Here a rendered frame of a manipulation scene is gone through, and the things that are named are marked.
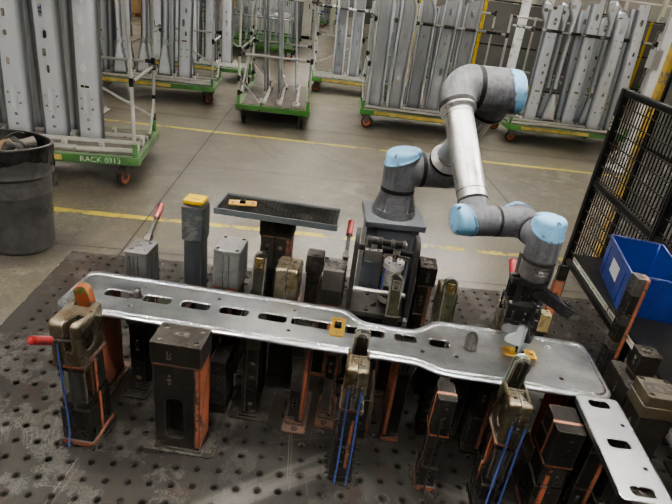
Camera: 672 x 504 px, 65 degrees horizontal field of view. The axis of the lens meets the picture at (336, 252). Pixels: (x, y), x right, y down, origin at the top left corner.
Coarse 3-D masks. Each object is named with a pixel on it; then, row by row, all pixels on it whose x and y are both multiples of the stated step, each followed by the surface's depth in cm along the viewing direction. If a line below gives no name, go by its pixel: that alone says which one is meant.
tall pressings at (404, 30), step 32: (384, 0) 732; (416, 0) 725; (448, 0) 749; (480, 0) 749; (384, 32) 748; (416, 32) 786; (448, 32) 766; (384, 64) 764; (416, 64) 785; (448, 64) 778; (416, 96) 802
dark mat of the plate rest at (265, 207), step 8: (224, 200) 162; (248, 200) 165; (256, 200) 166; (264, 200) 166; (224, 208) 157; (232, 208) 158; (240, 208) 158; (248, 208) 159; (256, 208) 160; (264, 208) 161; (272, 208) 161; (280, 208) 162; (288, 208) 163; (296, 208) 164; (304, 208) 164; (312, 208) 165; (320, 208) 166; (280, 216) 156; (288, 216) 157; (296, 216) 158; (304, 216) 159; (312, 216) 159; (320, 216) 160; (328, 216) 161; (336, 216) 162; (336, 224) 156
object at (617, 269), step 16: (624, 240) 175; (640, 240) 174; (608, 256) 174; (624, 256) 177; (640, 256) 176; (656, 256) 175; (608, 272) 170; (624, 272) 156; (640, 272) 178; (656, 272) 172; (608, 288) 167; (624, 288) 153; (656, 288) 149; (656, 304) 151; (656, 320) 153
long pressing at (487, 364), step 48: (96, 288) 140; (144, 288) 143; (192, 288) 145; (240, 336) 130; (288, 336) 131; (384, 336) 136; (432, 336) 138; (480, 336) 141; (528, 384) 126; (576, 384) 127
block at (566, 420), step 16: (544, 416) 124; (560, 416) 119; (576, 416) 120; (544, 432) 122; (560, 432) 115; (576, 432) 115; (544, 448) 121; (560, 448) 117; (576, 448) 116; (528, 464) 129; (544, 464) 120; (560, 464) 119; (528, 480) 127; (544, 480) 123; (560, 480) 122; (528, 496) 126; (544, 496) 124
